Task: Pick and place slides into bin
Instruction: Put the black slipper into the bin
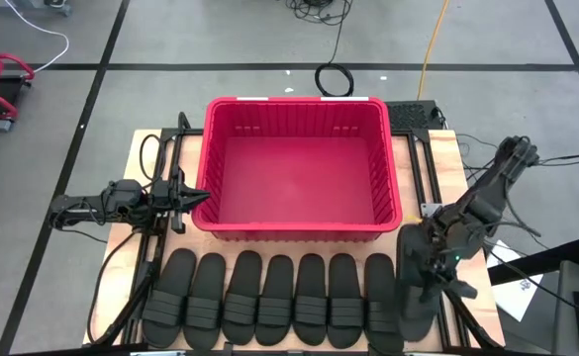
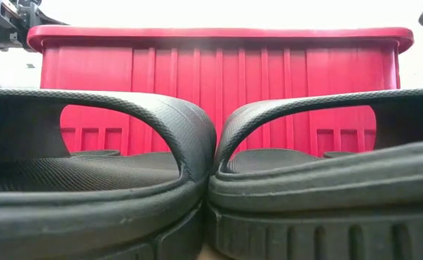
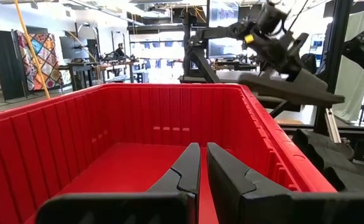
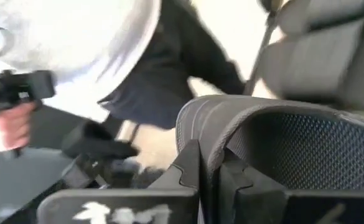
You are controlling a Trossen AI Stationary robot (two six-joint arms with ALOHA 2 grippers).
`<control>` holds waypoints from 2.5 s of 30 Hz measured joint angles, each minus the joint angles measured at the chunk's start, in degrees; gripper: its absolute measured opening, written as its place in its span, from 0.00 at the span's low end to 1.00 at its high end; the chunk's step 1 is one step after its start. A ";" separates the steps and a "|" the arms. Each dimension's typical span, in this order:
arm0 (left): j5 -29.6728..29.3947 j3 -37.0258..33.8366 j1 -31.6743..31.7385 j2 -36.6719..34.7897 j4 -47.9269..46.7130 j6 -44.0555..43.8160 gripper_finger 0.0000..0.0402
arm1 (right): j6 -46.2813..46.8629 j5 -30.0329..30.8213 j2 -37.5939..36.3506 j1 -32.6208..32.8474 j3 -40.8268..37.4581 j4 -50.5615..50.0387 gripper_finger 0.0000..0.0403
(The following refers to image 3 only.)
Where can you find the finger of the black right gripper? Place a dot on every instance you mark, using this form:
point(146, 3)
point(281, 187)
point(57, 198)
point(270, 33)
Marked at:
point(266, 71)
point(300, 56)

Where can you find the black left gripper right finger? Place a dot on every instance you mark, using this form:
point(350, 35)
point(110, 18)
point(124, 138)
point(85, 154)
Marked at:
point(231, 186)

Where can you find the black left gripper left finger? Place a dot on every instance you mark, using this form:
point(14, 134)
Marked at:
point(181, 174)

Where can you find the black foam slide sandal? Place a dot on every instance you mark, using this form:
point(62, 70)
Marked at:
point(293, 90)
point(349, 177)
point(321, 146)

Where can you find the red plastic bin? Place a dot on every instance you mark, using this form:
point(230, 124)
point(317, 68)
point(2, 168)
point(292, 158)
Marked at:
point(107, 124)

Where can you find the grey curtain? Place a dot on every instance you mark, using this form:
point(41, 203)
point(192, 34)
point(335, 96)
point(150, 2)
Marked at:
point(352, 77)

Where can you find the silver aluminium bar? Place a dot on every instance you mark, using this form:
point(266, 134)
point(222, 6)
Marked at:
point(332, 124)

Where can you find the person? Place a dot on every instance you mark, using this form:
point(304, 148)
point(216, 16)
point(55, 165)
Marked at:
point(119, 52)

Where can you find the dark work table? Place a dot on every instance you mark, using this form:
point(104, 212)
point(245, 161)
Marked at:
point(82, 70)

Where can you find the colourful patterned quilt panel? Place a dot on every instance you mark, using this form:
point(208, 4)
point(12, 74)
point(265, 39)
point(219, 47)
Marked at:
point(43, 59)

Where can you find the dark partition panel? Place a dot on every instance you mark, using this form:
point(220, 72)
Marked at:
point(4, 62)

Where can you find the black aluminium frame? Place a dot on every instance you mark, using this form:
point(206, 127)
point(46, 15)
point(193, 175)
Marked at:
point(332, 62)

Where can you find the large wall monitor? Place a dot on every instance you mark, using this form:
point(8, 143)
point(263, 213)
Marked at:
point(223, 25)

